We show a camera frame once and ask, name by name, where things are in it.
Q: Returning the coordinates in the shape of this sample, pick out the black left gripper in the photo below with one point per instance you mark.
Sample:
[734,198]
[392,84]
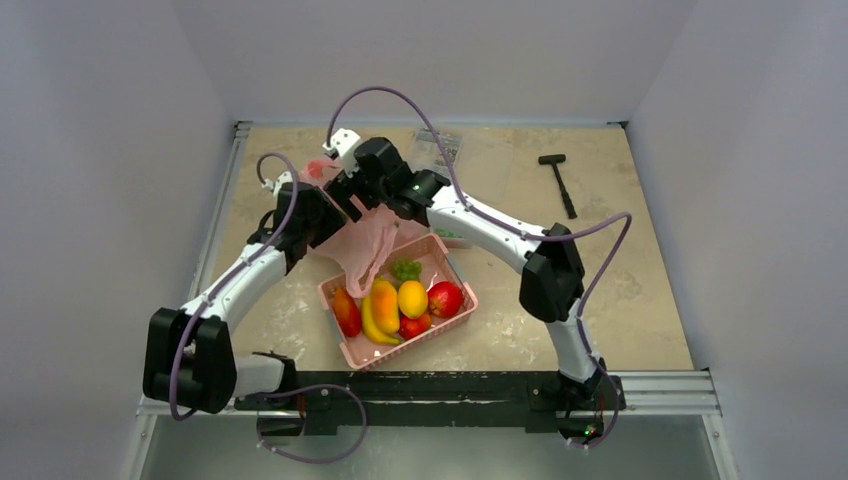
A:
[332,219]

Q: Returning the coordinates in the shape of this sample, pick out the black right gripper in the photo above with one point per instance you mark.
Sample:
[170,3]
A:
[357,192]

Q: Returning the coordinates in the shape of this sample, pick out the pink plastic bag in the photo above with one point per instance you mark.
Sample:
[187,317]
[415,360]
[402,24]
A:
[361,248]

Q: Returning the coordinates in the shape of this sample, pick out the green fake grapes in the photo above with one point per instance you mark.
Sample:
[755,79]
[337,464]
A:
[404,270]

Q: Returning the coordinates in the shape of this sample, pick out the red fake fruit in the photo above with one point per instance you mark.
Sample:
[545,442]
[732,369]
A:
[346,312]

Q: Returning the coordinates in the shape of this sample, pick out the orange yellow fake mango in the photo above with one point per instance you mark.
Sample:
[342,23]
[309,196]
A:
[384,305]

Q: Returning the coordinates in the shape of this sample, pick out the orange fake fruit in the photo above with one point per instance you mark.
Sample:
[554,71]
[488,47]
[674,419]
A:
[412,299]

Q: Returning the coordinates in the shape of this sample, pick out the yellow fake banana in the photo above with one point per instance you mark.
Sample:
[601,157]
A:
[370,329]

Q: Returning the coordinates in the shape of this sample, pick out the red fake apple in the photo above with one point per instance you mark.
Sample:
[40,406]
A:
[445,299]

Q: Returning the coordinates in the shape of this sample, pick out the red orange fake pear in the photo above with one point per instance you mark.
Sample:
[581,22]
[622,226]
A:
[410,328]

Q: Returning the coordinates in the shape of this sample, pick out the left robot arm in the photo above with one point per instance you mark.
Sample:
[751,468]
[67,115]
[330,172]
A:
[189,359]

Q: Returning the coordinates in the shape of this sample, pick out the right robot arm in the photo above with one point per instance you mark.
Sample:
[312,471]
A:
[552,287]

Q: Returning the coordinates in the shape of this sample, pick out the green labelled small plastic case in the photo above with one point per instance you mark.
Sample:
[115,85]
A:
[452,240]

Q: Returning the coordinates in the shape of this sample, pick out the pink plastic basket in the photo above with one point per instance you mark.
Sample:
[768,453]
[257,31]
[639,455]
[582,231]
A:
[360,353]

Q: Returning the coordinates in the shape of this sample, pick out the black hammer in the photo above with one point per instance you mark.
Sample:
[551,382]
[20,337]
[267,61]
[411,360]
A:
[554,161]

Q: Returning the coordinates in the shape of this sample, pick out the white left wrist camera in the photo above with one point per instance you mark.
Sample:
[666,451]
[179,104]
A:
[275,186]

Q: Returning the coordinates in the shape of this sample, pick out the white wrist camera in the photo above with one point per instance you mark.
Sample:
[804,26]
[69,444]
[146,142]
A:
[340,149]
[275,186]

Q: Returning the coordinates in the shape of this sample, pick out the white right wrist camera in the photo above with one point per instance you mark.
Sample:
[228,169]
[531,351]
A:
[340,149]

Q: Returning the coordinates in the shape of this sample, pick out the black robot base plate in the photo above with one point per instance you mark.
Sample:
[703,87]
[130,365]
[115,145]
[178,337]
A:
[535,401]

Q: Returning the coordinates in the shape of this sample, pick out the aluminium table frame rail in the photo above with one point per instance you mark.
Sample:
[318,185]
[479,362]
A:
[190,363]

